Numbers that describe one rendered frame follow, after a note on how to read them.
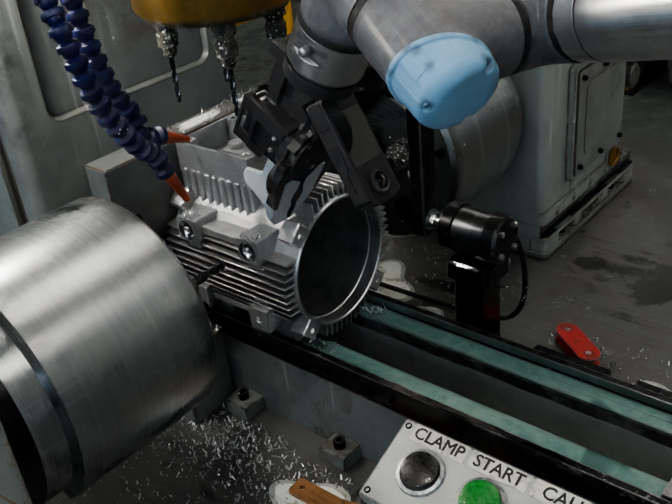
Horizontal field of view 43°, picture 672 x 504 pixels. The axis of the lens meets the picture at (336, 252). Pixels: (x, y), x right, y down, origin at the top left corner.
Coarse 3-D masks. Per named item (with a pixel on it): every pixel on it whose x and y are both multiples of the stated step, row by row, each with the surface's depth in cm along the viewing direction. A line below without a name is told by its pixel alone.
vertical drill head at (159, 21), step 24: (144, 0) 86; (168, 0) 85; (192, 0) 84; (216, 0) 84; (240, 0) 85; (264, 0) 86; (288, 0) 90; (168, 24) 87; (192, 24) 86; (216, 24) 86; (168, 48) 95; (216, 48) 89
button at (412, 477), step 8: (408, 456) 62; (416, 456) 62; (424, 456) 62; (432, 456) 62; (408, 464) 62; (416, 464) 61; (424, 464) 61; (432, 464) 61; (400, 472) 62; (408, 472) 61; (416, 472) 61; (424, 472) 61; (432, 472) 61; (408, 480) 61; (416, 480) 61; (424, 480) 60; (432, 480) 60; (408, 488) 61; (416, 488) 60; (424, 488) 60
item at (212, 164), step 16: (208, 128) 104; (224, 128) 106; (176, 144) 101; (192, 144) 99; (208, 144) 105; (224, 144) 106; (240, 144) 101; (192, 160) 100; (208, 160) 98; (224, 160) 96; (240, 160) 94; (256, 160) 95; (192, 176) 101; (208, 176) 99; (224, 176) 98; (240, 176) 96; (208, 192) 101; (224, 192) 99; (240, 192) 97; (240, 208) 98; (256, 208) 97
